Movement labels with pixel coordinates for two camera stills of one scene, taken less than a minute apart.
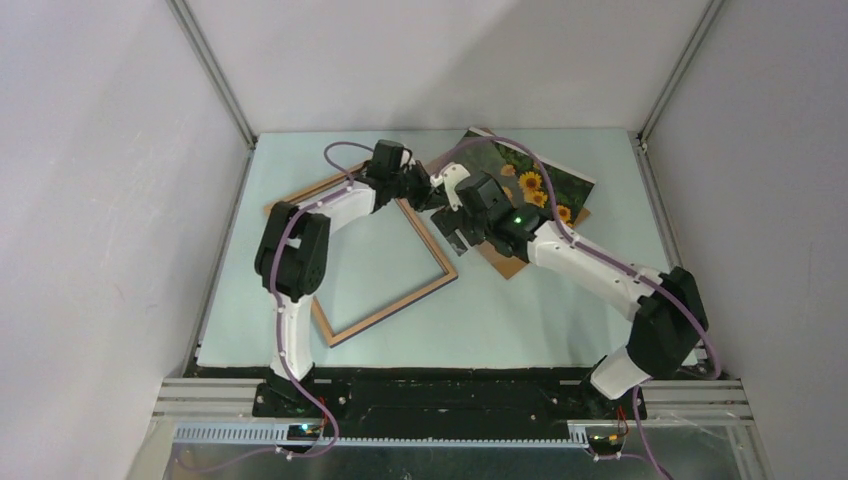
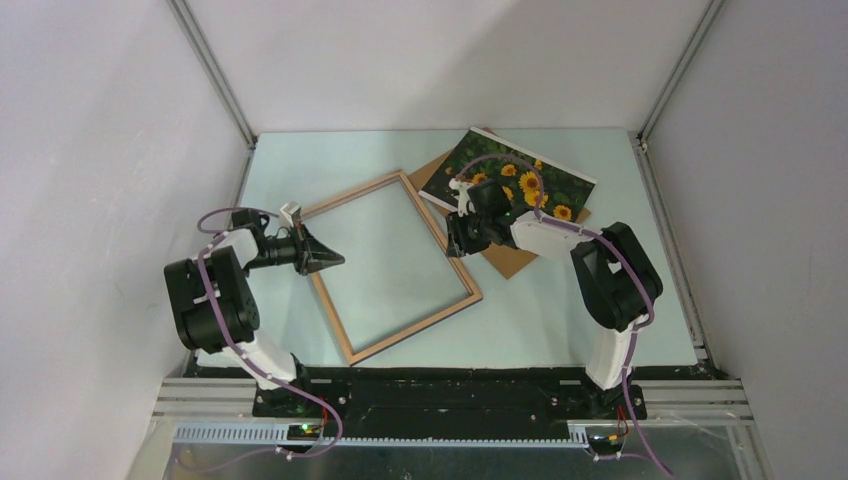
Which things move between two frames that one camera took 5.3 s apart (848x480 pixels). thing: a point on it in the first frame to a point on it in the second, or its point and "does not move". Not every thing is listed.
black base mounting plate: x=440 y=402 does not move
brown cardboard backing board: x=507 y=265 does not move
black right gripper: x=448 y=221 does not move
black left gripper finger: x=418 y=186 to x=320 y=257
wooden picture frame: x=433 y=287 to x=476 y=297
